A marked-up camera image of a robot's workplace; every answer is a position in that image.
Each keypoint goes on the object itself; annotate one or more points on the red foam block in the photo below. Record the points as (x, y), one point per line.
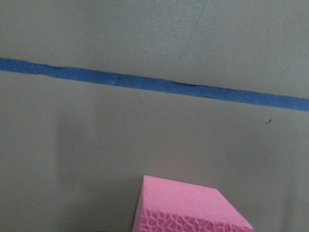
(171, 206)

